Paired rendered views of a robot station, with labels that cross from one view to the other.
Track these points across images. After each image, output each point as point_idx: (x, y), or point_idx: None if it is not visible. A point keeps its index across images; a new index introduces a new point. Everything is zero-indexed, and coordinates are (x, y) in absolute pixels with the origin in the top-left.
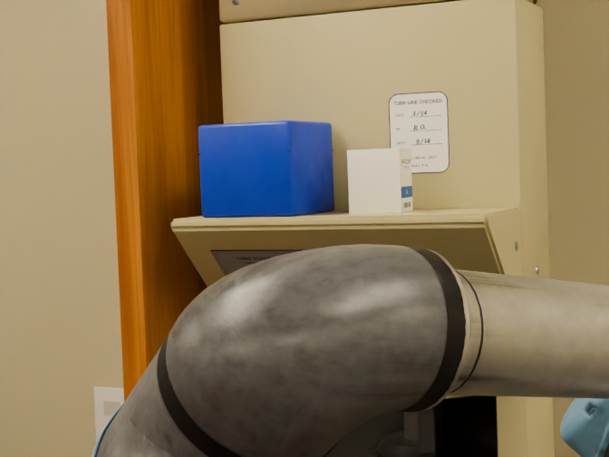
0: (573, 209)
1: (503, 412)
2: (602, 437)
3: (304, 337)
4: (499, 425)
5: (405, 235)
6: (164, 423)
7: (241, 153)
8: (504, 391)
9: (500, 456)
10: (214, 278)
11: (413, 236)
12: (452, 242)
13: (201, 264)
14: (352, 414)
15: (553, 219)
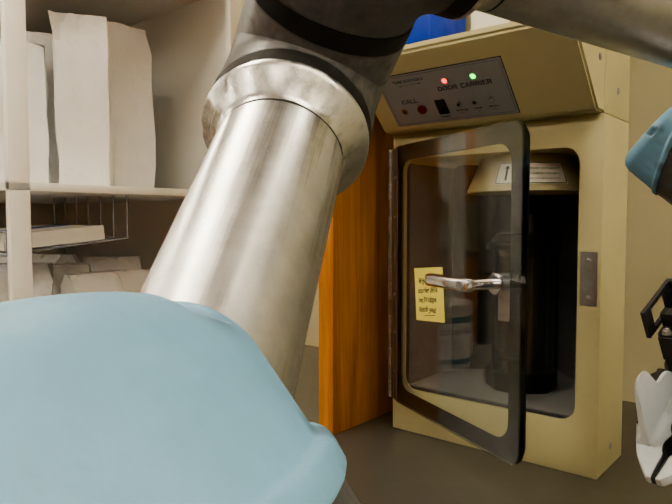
0: (654, 103)
1: (584, 191)
2: (661, 153)
3: None
4: (580, 201)
5: (510, 39)
6: (250, 8)
7: None
8: (559, 7)
9: (580, 225)
10: (379, 105)
11: (516, 39)
12: (546, 40)
13: None
14: None
15: (638, 112)
